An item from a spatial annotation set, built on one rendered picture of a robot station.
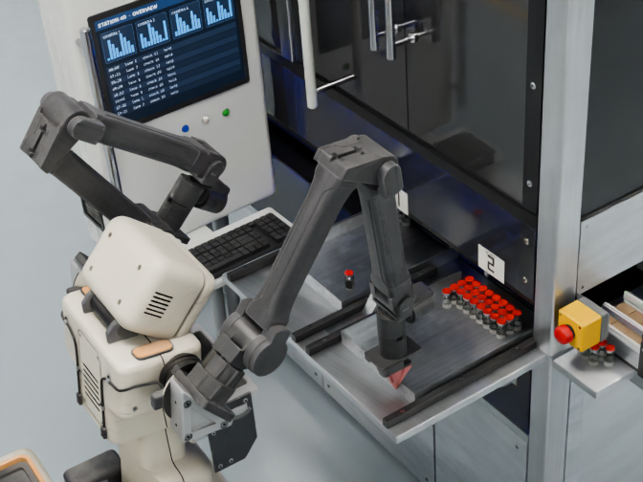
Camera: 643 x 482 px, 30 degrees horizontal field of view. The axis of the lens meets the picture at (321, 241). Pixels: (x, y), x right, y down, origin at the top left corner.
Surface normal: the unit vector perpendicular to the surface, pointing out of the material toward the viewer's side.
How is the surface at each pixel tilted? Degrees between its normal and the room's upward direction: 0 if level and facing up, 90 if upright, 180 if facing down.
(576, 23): 90
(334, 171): 59
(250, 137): 90
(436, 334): 0
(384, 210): 99
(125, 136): 97
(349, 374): 0
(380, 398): 0
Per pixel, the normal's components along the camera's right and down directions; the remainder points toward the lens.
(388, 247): 0.59, 0.56
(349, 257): -0.07, -0.81
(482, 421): -0.83, 0.37
